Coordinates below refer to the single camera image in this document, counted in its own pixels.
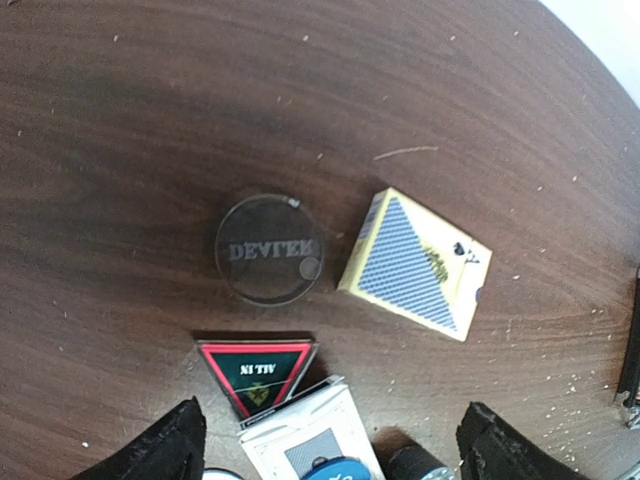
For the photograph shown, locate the blue round blind button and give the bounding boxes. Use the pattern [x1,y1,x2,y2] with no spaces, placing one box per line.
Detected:
[302,457,374,480]

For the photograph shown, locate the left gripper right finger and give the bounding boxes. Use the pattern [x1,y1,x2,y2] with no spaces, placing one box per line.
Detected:
[456,402,586,480]

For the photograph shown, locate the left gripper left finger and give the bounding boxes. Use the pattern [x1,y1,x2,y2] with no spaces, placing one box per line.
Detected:
[75,397,207,480]

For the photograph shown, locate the white dealer button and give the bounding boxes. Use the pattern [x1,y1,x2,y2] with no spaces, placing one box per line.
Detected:
[202,468,242,480]

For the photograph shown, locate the dark blue printed cup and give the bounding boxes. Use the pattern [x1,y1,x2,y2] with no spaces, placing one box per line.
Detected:
[387,445,455,480]

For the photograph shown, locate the clear acrylic dealer button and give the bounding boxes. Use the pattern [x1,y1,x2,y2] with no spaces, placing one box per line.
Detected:
[214,193,325,307]

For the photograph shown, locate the black poker chip case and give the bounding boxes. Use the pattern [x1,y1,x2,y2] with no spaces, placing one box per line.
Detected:
[616,273,640,430]

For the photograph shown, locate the yellow blue card deck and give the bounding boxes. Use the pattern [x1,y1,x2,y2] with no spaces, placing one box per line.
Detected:
[337,188,492,342]

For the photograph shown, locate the white card deck box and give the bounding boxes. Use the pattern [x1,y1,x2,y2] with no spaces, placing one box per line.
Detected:
[239,375,384,479]

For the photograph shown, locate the triangular all in button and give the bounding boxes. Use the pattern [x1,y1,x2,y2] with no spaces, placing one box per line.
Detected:
[198,339,318,421]

